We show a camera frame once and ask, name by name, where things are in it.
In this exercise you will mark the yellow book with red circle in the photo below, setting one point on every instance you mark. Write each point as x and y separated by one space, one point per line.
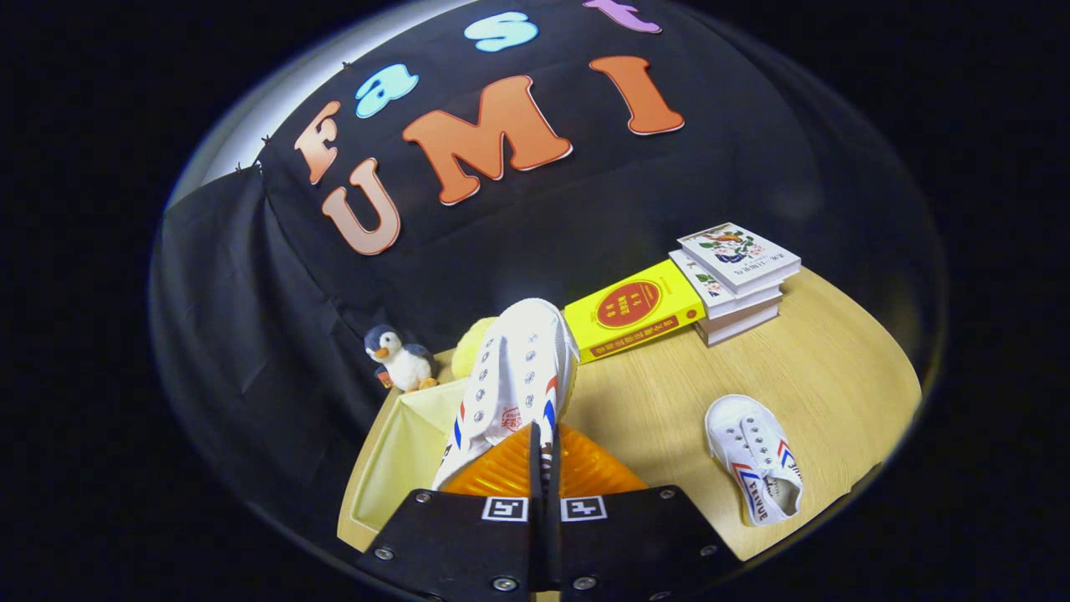
627 309

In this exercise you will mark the penguin plush toy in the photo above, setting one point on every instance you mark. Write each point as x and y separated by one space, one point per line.
403 359

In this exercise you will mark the white floral cover book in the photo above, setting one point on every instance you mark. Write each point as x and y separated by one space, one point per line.
740 251
706 288
740 324

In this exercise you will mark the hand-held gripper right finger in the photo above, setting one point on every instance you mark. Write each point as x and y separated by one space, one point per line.
635 543

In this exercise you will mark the yellow round plush toy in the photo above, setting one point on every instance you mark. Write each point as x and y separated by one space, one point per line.
470 351

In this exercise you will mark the white canvas shoe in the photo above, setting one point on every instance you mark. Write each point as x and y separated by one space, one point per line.
518 368
752 451

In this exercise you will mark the cream storage box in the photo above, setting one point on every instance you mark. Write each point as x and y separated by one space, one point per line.
401 460

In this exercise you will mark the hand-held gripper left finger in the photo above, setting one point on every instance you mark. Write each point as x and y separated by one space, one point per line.
460 543

